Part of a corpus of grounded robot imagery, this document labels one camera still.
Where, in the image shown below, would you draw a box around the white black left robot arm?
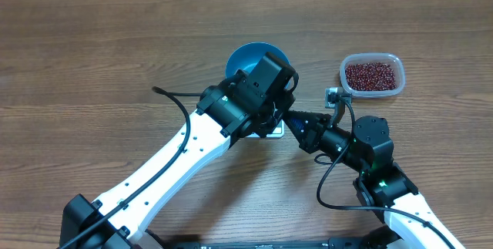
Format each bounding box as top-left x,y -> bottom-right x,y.
59,80 -> 293,248

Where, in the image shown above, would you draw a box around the teal metal bowl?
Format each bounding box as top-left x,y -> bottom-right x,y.
225,42 -> 290,78

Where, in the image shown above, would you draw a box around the red adzuki beans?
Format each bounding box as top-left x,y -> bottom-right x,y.
344,62 -> 397,91

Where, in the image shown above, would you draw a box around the white digital kitchen scale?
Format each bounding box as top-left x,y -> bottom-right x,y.
266,120 -> 285,139

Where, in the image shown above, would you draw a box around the clear plastic food container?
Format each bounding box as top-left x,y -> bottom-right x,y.
340,52 -> 406,98

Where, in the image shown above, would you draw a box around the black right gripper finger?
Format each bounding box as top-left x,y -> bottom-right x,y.
283,110 -> 331,131
287,119 -> 320,151

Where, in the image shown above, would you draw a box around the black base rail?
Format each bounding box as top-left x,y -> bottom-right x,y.
155,237 -> 394,249

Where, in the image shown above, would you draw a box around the blue plastic measuring scoop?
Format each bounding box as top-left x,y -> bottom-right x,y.
285,117 -> 307,139

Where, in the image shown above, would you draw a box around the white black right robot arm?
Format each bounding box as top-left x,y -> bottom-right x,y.
283,111 -> 462,248

